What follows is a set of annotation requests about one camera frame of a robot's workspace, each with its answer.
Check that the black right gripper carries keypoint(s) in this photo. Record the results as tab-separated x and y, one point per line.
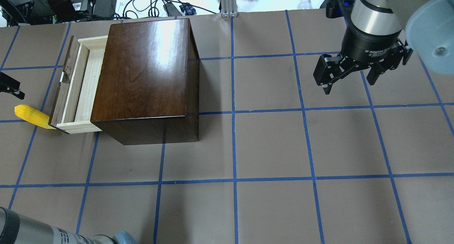
369	44

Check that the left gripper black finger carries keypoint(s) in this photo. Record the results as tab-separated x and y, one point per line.
11	86

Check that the wooden drawer with white handle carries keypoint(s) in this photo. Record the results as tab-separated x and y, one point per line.
74	99

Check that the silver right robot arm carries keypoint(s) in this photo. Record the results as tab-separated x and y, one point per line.
383	34

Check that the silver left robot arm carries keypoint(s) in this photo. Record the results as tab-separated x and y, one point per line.
19	229

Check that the yellow toy corn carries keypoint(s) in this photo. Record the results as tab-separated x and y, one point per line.
33	116

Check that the dark wooden drawer cabinet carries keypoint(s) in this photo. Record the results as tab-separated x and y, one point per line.
148	88

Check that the white light bulb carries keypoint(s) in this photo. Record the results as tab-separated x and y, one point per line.
304	5

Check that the black laptop brick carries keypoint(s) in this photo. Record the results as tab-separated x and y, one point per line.
104	8

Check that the aluminium frame post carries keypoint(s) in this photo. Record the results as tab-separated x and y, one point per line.
228	8

